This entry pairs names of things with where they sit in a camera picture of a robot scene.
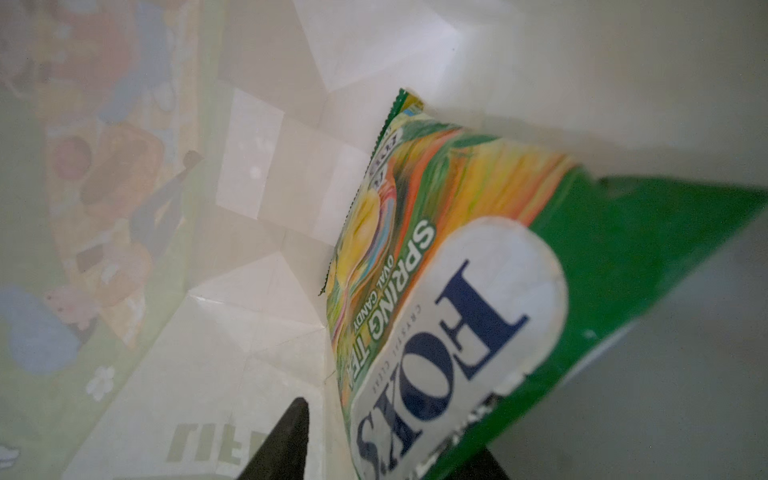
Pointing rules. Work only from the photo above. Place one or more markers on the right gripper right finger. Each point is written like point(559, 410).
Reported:
point(481, 466)

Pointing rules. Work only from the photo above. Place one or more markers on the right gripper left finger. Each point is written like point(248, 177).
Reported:
point(283, 454)

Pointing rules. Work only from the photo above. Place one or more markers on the white paper shopping bag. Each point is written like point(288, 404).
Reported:
point(175, 176)

